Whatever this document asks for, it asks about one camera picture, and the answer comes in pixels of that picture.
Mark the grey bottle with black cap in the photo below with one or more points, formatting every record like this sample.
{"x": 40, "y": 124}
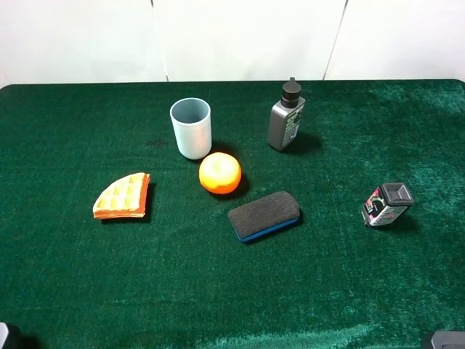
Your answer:
{"x": 286, "y": 116}

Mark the orange fruit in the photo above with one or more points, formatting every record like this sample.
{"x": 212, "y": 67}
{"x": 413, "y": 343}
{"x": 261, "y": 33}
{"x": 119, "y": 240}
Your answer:
{"x": 220, "y": 173}

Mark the yellow waffle slice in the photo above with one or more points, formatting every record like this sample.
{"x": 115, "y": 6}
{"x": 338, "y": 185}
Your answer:
{"x": 126, "y": 197}

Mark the black and blue board eraser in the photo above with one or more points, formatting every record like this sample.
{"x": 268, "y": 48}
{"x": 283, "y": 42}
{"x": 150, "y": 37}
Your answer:
{"x": 265, "y": 215}

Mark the light blue cylindrical cup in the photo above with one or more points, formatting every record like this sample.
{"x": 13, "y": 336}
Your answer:
{"x": 191, "y": 121}

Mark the small black-capped patterned bottle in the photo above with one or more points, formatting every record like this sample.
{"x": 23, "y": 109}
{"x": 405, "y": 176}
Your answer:
{"x": 387, "y": 203}

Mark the dark grey device lower right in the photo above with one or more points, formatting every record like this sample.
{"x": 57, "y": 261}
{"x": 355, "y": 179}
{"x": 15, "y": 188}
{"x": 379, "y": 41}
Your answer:
{"x": 443, "y": 340}

